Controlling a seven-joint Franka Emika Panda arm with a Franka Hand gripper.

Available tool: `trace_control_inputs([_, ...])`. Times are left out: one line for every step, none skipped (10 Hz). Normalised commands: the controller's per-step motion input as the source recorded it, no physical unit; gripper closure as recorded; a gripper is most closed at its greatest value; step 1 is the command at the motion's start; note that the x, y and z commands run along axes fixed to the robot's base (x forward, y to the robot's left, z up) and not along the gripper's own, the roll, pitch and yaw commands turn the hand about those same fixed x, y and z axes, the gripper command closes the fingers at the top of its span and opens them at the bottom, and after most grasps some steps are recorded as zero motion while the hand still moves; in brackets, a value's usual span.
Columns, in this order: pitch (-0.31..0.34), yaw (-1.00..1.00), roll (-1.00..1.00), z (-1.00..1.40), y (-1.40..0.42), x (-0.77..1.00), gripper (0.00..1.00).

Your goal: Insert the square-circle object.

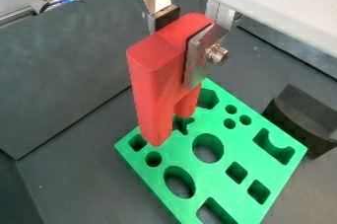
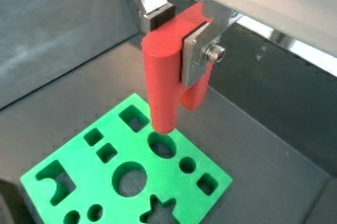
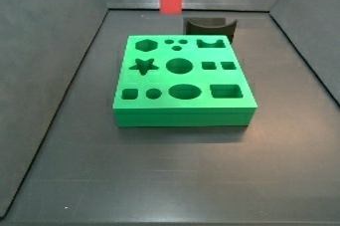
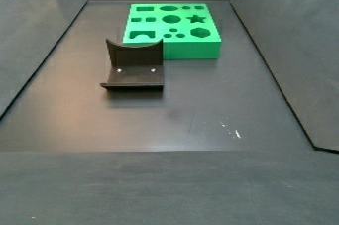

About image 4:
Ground green shape sorter block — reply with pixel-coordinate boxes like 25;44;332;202
122;3;221;59

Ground black curved holder bracket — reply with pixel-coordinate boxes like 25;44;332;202
100;40;164;90

